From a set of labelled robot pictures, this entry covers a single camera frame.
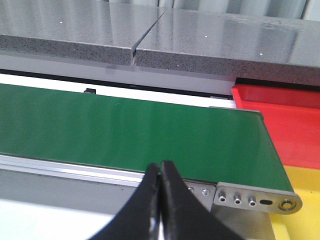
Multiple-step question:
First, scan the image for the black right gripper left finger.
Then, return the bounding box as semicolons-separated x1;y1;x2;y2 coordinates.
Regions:
91;163;160;240

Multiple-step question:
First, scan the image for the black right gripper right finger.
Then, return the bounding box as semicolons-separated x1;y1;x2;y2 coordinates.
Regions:
160;160;242;240

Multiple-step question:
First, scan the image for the green conveyor belt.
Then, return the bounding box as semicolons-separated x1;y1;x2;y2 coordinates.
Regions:
0;83;303;240

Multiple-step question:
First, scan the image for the yellow plastic tray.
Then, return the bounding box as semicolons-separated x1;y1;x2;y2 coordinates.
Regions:
269;165;320;240

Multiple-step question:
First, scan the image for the small black sensor block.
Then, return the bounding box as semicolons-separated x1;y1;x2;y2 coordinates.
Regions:
84;88;97;94

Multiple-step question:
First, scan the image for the red plastic tray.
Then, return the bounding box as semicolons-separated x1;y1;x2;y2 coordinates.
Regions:
231;84;320;169

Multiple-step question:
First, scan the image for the grey speckled countertop right slab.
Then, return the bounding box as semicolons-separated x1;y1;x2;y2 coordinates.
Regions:
135;8;320;86

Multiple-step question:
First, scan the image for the grey speckled countertop slab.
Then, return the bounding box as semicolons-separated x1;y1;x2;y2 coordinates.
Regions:
0;0;166;66
135;8;320;86

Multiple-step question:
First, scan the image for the grey speckled countertop left slab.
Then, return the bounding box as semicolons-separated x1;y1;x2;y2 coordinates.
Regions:
0;0;166;66

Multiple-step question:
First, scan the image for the grey curtain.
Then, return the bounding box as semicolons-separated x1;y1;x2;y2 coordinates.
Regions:
112;0;320;21

